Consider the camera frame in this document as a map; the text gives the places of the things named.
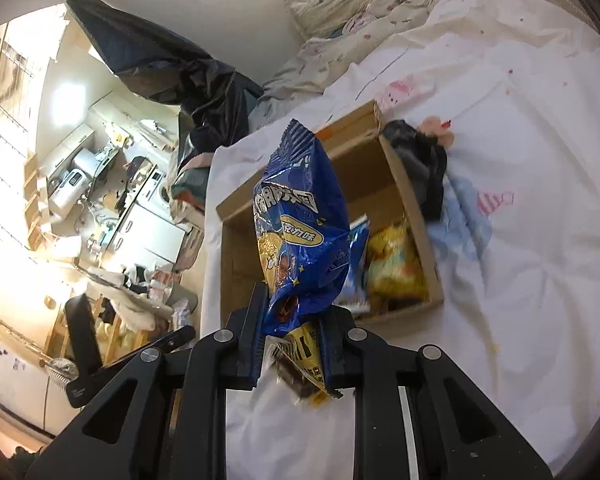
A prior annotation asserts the light blue snack bag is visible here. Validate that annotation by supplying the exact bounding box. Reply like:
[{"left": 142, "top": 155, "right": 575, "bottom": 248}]
[{"left": 334, "top": 214, "right": 370, "bottom": 316}]

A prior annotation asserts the dark brown snack packet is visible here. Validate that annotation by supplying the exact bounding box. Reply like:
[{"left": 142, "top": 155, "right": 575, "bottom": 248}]
[{"left": 268, "top": 322, "right": 343, "bottom": 408}]

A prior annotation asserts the yellow snack bag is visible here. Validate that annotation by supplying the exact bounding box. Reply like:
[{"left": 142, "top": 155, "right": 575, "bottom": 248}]
[{"left": 366, "top": 220, "right": 428, "bottom": 301}]

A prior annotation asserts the dark blue chip bag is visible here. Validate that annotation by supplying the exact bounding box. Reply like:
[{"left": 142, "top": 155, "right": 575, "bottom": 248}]
[{"left": 252, "top": 119, "right": 350, "bottom": 337}]

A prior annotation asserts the white kitchen cabinet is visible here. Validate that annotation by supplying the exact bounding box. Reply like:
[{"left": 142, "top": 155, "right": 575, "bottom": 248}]
[{"left": 100, "top": 203, "right": 188, "bottom": 272}]

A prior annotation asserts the white printed bed sheet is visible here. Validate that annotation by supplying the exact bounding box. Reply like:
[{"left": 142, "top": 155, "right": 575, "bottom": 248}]
[{"left": 200, "top": 0, "right": 600, "bottom": 471}]

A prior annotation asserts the brown cardboard box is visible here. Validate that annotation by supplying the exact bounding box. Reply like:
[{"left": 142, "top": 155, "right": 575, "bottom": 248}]
[{"left": 216, "top": 101, "right": 443, "bottom": 337}]

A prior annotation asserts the black cloth item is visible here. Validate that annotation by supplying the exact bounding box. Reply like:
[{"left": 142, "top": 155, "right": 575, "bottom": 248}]
[{"left": 381, "top": 119, "right": 448, "bottom": 222}]

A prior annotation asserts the black plastic bag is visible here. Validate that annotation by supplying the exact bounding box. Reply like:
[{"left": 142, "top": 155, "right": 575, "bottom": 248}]
[{"left": 67, "top": 0, "right": 263, "bottom": 167}]

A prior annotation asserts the grey floral duvet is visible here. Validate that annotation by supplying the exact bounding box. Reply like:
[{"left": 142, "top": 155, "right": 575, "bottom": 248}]
[{"left": 249, "top": 0, "right": 434, "bottom": 131}]

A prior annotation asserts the beige pillow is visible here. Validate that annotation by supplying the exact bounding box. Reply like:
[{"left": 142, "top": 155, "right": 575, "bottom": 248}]
[{"left": 284, "top": 0, "right": 372, "bottom": 40}]

